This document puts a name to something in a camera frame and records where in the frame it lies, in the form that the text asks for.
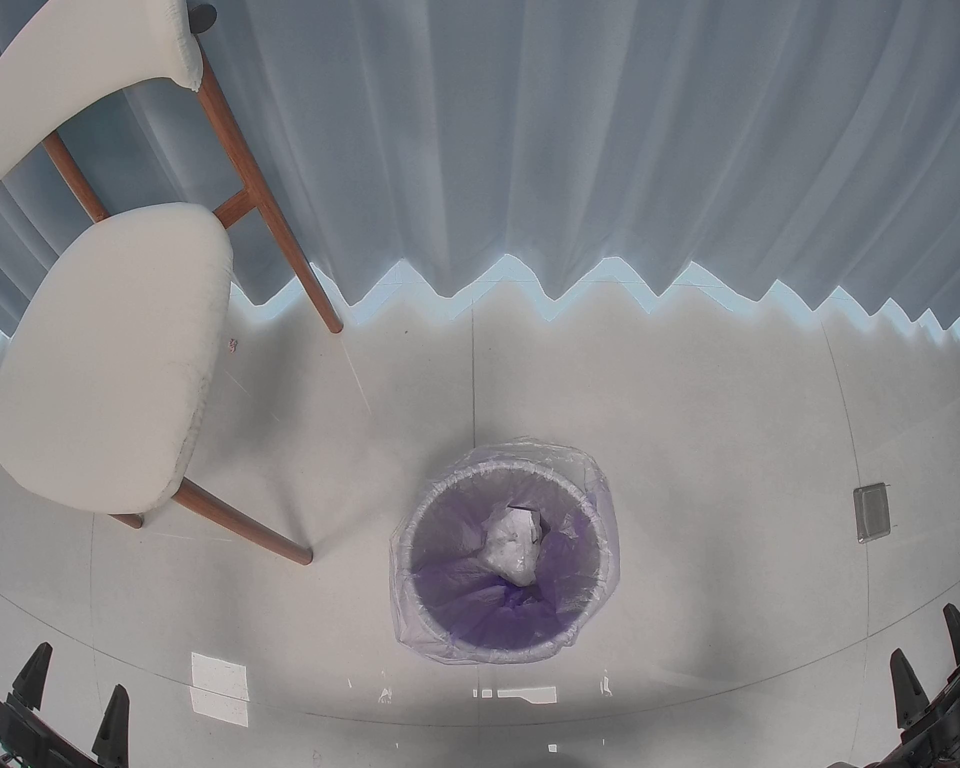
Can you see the white trash bin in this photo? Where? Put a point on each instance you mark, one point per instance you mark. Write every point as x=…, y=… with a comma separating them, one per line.
x=480, y=651

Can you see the white cushioned wooden chair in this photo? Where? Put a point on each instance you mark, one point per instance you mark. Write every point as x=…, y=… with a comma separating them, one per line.
x=112, y=337

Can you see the purple plastic bag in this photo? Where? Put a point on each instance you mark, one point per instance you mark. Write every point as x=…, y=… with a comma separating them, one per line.
x=510, y=607

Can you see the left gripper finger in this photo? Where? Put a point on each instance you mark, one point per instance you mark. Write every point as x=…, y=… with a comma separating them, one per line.
x=112, y=724
x=31, y=675

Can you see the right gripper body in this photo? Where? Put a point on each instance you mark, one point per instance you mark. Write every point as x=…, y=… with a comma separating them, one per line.
x=934, y=742

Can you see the crumpled white paper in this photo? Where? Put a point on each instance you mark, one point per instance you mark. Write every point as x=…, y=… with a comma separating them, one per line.
x=517, y=551

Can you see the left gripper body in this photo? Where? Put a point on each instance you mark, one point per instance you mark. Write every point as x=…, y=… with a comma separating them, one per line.
x=30, y=739

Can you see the pale blue curtain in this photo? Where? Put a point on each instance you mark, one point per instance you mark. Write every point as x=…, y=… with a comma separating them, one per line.
x=600, y=150

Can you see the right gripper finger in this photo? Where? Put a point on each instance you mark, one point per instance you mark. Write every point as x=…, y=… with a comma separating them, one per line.
x=952, y=634
x=909, y=694

